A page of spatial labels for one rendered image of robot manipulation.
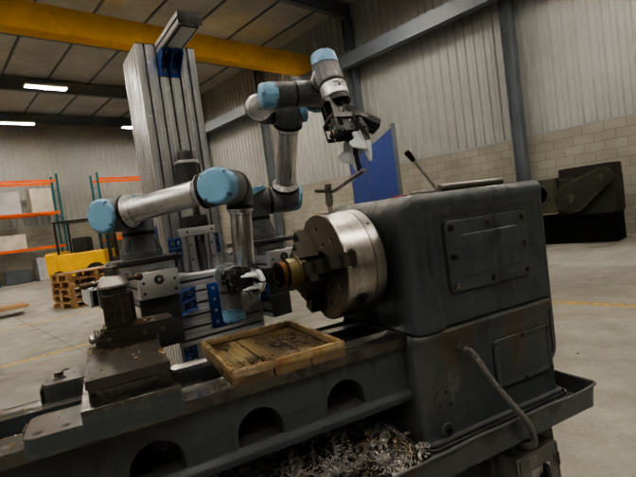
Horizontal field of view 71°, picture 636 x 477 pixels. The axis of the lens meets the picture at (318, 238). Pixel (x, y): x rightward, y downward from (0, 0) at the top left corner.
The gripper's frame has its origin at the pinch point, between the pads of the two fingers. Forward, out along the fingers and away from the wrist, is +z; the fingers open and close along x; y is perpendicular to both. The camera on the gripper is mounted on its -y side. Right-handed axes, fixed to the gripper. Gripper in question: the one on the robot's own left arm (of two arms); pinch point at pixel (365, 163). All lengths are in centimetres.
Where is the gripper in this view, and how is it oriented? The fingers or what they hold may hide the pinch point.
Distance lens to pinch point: 121.0
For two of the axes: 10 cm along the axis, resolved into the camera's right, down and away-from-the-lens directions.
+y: -8.9, 1.4, -4.4
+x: 3.7, -3.5, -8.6
